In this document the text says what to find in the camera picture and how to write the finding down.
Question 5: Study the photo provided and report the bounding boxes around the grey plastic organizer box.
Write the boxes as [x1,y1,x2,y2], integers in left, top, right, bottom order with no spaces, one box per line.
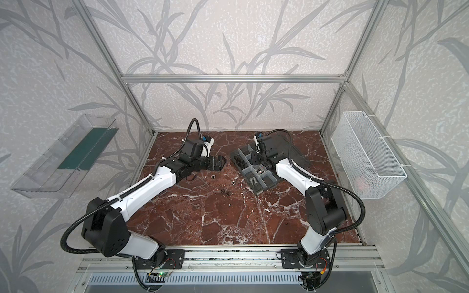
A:
[230,133,313,197]

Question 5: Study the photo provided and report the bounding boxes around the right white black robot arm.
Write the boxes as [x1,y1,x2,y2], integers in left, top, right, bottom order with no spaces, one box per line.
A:
[252,129,366,266]

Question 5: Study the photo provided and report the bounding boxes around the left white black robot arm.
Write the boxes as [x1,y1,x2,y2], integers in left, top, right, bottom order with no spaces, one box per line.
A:
[60,131,227,263]

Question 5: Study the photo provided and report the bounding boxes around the pile of screws and nuts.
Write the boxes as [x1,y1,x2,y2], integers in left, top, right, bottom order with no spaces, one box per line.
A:
[209,174,237,197]

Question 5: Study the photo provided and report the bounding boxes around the black screws in box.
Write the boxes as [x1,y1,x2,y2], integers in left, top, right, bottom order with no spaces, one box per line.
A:
[234,156,247,168]

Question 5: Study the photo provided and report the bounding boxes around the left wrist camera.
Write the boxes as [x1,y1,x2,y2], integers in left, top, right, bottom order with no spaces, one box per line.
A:
[201,135,214,157]

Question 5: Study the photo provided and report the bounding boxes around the aluminium frame crossbar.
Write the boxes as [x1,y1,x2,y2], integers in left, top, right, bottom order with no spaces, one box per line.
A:
[122,74,345,84]

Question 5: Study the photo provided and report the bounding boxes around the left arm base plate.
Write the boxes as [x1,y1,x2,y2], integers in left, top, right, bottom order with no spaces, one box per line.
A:
[136,249,186,270]

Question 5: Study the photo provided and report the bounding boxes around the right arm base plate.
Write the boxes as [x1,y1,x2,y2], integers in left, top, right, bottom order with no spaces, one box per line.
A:
[276,249,330,271]

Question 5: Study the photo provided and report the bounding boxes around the white wire mesh basket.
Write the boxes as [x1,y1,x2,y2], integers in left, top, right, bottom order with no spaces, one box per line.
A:
[331,111,407,200]

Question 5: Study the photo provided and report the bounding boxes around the clear plastic wall tray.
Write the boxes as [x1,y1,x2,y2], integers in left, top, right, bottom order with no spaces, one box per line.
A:
[11,114,119,199]

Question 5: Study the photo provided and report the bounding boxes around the aluminium front rail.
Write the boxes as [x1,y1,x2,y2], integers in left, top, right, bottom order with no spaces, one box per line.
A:
[77,244,385,273]

